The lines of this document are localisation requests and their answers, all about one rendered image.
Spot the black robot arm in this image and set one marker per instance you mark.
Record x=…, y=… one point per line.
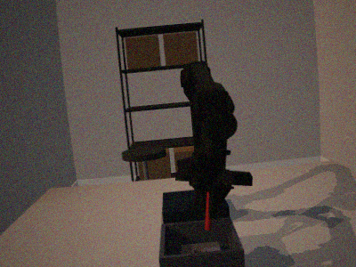
x=212, y=118

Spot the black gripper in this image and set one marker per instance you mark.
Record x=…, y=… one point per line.
x=221, y=186

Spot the red peg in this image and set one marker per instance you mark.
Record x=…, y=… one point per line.
x=208, y=221

